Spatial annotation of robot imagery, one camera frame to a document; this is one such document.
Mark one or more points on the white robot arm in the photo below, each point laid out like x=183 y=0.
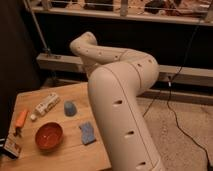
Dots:
x=116 y=76

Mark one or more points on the blue cup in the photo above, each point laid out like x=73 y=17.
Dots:
x=70 y=108

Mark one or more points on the white rectangular box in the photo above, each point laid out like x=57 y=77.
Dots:
x=47 y=104

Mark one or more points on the metal stand pole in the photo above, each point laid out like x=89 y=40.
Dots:
x=46 y=49

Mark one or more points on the red bowl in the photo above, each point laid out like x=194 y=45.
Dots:
x=49 y=136

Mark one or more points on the grey low shelf beam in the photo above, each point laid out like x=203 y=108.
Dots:
x=190 y=76

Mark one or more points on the small printed box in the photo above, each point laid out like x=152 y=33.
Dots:
x=11 y=148

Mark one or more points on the upper wooden shelf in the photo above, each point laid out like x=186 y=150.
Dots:
x=186 y=12

